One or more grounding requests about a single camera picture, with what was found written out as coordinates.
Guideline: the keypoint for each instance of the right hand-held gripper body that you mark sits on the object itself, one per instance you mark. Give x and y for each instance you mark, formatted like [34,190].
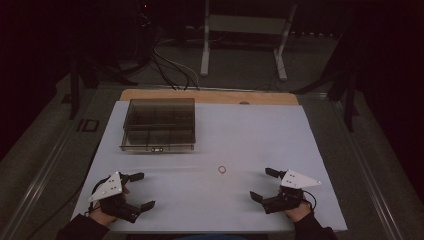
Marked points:
[283,201]

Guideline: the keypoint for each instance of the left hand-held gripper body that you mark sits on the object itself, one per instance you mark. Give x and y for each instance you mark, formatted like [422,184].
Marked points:
[115,206]

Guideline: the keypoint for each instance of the person's left hand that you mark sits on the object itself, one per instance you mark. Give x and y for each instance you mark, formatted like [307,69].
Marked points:
[101,218]

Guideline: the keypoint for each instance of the person's right hand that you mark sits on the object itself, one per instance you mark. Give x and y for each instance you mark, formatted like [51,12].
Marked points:
[299,212]

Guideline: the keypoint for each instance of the white table mat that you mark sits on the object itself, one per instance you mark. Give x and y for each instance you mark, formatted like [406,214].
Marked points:
[213,200]

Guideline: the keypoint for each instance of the dark clear compartment box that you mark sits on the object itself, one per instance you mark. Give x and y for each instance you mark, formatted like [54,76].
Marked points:
[160,125]

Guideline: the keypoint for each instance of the black stand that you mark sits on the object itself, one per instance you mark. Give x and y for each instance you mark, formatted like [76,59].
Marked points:
[74,90]
[349,100]

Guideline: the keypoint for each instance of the white metal stand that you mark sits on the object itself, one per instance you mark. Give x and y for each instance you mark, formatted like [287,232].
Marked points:
[206,50]

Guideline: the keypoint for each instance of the black rectangular floor frame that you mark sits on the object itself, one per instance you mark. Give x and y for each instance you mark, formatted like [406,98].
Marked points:
[81,125]

